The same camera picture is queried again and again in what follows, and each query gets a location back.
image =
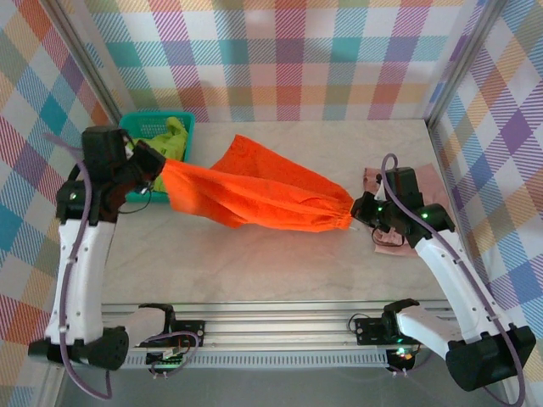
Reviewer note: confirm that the left controller board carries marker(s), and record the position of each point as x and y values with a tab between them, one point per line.
165	360

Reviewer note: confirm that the lime green shorts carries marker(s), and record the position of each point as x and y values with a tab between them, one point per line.
169	144

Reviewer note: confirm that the right controller board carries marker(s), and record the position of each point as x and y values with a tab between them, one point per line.
401	354

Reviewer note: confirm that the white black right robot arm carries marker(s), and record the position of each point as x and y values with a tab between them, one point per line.
449	271

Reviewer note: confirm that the aluminium frame post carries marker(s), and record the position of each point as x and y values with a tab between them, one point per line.
462	55
85	63

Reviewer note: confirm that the aluminium frame rail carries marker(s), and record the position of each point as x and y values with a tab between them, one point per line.
275	326

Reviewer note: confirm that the teal plastic basket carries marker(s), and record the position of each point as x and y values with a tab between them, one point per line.
144	125

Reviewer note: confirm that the orange shorts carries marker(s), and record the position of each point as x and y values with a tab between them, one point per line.
254	191

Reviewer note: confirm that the controller board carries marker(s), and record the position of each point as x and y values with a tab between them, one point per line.
165	360
401	354

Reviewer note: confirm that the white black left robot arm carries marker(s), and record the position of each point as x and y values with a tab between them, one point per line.
80	275

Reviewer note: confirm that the pink shorts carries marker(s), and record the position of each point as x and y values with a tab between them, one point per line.
432	186

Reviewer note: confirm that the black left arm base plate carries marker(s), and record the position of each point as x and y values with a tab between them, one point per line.
191	330

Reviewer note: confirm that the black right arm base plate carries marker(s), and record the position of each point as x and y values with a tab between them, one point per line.
369	330

